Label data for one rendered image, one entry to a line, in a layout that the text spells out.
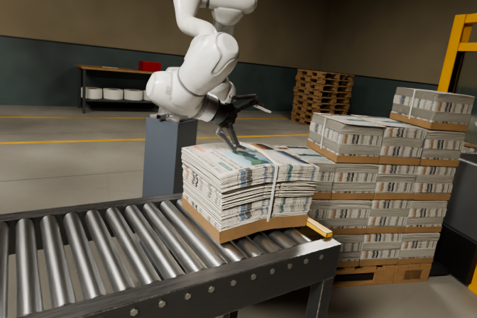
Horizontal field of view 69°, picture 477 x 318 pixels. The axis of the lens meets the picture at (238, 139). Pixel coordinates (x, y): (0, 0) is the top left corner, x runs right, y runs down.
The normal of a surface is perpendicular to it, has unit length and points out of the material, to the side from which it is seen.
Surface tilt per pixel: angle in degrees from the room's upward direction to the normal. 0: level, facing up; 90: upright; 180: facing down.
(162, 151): 90
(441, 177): 90
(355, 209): 90
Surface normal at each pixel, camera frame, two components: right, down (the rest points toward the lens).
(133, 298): 0.11, -0.97
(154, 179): -0.40, 0.16
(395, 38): -0.84, 0.03
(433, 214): 0.24, 0.24
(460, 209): -0.96, -0.05
